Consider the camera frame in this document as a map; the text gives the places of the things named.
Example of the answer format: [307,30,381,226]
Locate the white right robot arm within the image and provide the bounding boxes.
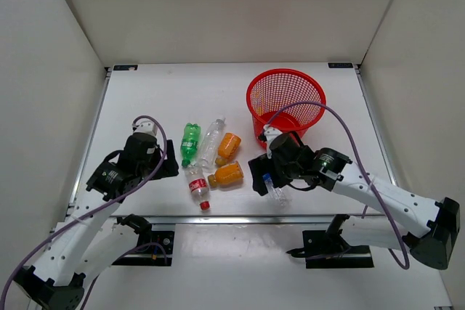
[248,129,460,270]

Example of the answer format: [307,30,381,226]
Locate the clear blue cap bottle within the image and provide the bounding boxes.
[262,174,290,208]

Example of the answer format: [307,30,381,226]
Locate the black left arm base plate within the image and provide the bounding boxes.
[113,224,175,267]

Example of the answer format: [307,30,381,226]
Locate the orange juice bottle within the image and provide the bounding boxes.
[215,133,241,166]
[207,161,243,188]

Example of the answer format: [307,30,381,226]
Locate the aluminium table edge rail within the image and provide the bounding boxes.
[70,63,395,224]

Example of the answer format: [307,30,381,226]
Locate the clear tall plastic bottle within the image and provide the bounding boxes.
[197,118,225,169]

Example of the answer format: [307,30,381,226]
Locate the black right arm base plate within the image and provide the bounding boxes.
[286,230,374,269]

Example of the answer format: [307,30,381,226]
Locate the green plastic bottle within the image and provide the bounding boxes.
[180,123,201,168]

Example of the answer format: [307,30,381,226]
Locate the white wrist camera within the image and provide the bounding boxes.
[132,121,158,139]
[258,124,283,159]

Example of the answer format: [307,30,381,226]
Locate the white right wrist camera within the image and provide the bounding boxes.
[258,124,283,159]

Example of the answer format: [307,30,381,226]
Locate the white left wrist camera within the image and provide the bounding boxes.
[132,121,158,139]

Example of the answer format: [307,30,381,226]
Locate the red label cola bottle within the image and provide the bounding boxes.
[185,166,210,211]

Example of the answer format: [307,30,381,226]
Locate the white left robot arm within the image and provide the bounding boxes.
[9,131,179,309]

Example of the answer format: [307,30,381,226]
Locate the red mesh plastic bin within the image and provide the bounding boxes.
[246,68,326,138]

